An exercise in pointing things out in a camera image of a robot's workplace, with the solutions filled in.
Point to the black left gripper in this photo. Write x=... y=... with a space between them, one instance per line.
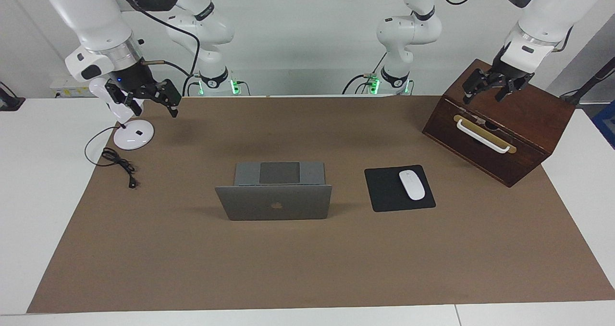
x=507 y=72

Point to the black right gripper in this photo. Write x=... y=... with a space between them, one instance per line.
x=137 y=78

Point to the grey aluminium laptop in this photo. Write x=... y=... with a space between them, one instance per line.
x=274 y=203

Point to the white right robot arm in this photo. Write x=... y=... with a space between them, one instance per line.
x=86 y=9

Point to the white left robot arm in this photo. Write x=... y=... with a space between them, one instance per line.
x=408 y=28

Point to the dark brown wooden box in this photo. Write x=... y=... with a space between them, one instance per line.
x=528 y=110

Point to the white desk lamp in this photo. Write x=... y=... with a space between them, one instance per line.
x=134 y=136

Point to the white power strip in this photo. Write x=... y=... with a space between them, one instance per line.
x=67 y=91

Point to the black stand leg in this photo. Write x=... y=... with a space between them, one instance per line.
x=591 y=83

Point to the blue crate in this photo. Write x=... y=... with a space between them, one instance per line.
x=606 y=124

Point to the white computer mouse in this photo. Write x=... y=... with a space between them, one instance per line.
x=412 y=186

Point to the black mouse pad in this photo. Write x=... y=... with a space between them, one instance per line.
x=384 y=191

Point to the brown table mat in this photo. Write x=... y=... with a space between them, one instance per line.
x=307 y=268

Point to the black clamp mount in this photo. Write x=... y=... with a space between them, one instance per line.
x=9 y=102

